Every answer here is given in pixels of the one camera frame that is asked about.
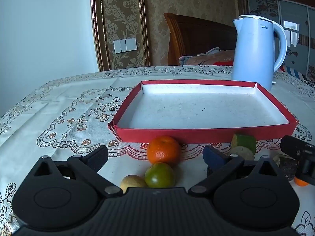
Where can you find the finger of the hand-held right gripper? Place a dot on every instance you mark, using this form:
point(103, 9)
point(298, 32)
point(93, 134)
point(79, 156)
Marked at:
point(295, 146)

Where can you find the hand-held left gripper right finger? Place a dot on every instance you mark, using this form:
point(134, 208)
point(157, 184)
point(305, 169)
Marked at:
point(214, 157)

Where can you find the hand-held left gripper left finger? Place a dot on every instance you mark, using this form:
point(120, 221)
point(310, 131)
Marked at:
point(97, 157)

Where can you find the green cucumber piece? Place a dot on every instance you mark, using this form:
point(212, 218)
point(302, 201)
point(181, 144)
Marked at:
point(246, 141)

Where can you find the orange mandarin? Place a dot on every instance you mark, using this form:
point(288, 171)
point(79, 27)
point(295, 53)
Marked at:
point(299, 182)
point(163, 150)

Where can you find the small brown longan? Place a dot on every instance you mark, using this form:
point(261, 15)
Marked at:
point(131, 183)

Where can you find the red cardboard tray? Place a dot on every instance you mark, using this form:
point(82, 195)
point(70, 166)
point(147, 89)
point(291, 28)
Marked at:
point(196, 108)

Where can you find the green tomato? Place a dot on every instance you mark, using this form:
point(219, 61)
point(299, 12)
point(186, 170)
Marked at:
point(160, 174)

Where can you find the floral lace tablecloth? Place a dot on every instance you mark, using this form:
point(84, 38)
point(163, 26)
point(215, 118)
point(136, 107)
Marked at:
point(61, 103)

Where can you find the striped bedding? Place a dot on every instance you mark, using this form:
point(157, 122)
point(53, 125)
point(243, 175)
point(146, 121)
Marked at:
point(297, 75)

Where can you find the patterned blanket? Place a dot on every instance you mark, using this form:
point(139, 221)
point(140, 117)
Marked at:
point(209, 57)

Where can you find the white electric kettle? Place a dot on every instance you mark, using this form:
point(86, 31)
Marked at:
point(253, 54)

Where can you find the wooden chair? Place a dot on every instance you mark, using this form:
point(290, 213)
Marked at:
point(196, 36)

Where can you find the floral sliding-door wardrobe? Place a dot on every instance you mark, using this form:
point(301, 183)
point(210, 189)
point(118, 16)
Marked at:
point(302, 17)

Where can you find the white wall switch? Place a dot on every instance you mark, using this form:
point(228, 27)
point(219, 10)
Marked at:
point(125, 45)

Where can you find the golden wall moulding frame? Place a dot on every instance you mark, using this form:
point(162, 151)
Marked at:
point(96, 29)

